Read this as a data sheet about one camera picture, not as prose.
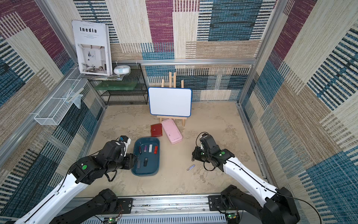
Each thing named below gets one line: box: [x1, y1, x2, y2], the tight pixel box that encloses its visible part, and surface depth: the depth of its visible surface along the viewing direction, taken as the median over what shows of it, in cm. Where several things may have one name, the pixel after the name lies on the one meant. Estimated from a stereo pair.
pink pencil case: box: [161, 119, 183, 145], surface depth 102 cm
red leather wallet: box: [150, 123, 163, 138], surface depth 105 cm
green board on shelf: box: [94, 80, 138, 91], surface depth 101 cm
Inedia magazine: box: [71, 20, 113, 76], surface depth 79 cm
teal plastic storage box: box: [130, 136, 160, 177], surface depth 93 cm
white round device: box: [113, 64, 131, 75], surface depth 89 cm
